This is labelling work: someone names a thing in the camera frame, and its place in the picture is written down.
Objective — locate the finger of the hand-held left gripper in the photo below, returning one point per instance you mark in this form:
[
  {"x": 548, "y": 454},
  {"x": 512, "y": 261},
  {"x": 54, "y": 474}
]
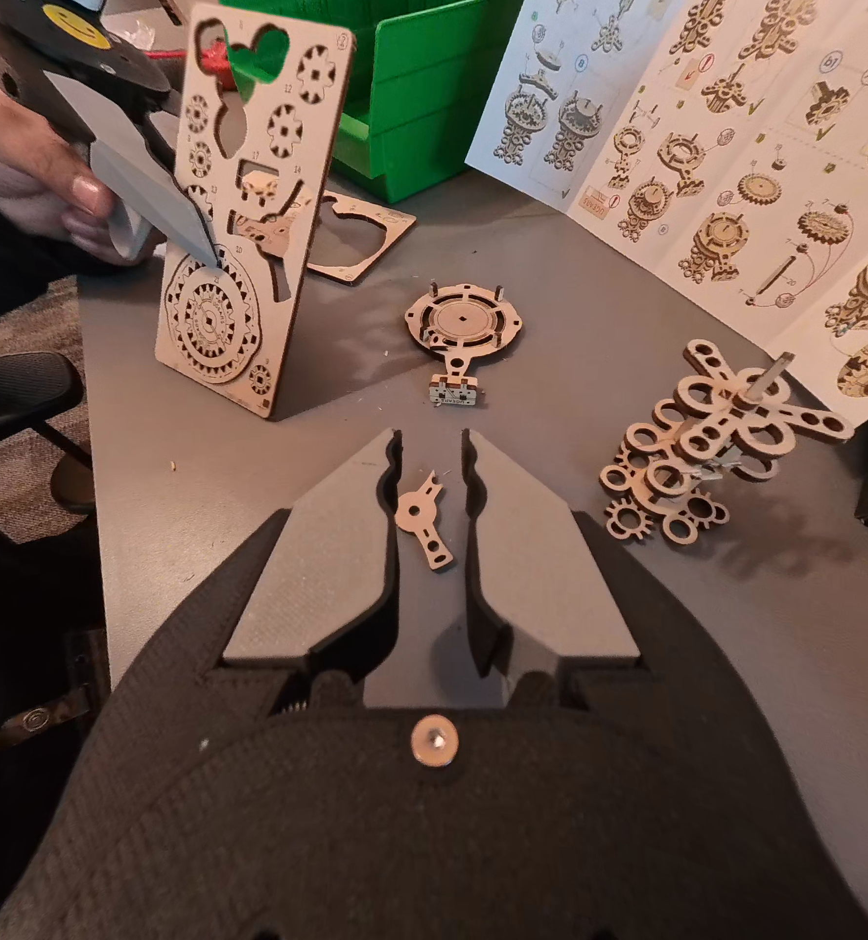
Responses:
[
  {"x": 140, "y": 191},
  {"x": 103, "y": 114}
]

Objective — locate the person's left hand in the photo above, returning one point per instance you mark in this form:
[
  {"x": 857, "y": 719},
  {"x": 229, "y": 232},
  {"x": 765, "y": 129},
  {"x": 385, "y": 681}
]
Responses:
[{"x": 22, "y": 154}]

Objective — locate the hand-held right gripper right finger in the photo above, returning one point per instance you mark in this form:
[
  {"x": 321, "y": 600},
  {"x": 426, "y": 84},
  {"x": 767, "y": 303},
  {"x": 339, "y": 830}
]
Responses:
[{"x": 551, "y": 580}]

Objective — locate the wooden parts sheet with wheel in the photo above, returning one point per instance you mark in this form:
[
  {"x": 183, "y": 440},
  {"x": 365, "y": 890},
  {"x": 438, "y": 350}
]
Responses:
[{"x": 375, "y": 242}]

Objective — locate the green plastic bin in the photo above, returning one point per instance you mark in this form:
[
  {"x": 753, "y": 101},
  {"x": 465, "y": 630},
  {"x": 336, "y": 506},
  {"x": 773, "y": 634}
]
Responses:
[{"x": 434, "y": 103}]

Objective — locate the three-arm wooden piece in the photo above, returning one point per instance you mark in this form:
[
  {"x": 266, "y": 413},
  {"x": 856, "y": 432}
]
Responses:
[{"x": 415, "y": 514}]

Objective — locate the wooden parts sheet with gears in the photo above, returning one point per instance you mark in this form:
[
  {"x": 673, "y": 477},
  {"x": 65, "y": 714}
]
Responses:
[{"x": 228, "y": 330}]

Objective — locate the black office chair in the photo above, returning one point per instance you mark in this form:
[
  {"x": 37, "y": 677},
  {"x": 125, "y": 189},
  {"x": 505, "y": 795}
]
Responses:
[{"x": 15, "y": 396}]

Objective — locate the paper instruction sheet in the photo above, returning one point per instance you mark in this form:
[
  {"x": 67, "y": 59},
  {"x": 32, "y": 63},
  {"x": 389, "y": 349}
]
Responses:
[{"x": 698, "y": 183}]

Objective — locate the round wooden disc assembly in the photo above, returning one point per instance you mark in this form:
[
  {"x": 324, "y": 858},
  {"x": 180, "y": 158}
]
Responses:
[{"x": 463, "y": 319}]

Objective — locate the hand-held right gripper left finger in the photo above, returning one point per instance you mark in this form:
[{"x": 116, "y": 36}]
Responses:
[{"x": 309, "y": 573}]

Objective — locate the person's dark clothing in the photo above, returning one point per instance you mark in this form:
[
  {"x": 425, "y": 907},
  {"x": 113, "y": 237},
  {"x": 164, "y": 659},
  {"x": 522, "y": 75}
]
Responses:
[{"x": 30, "y": 609}]

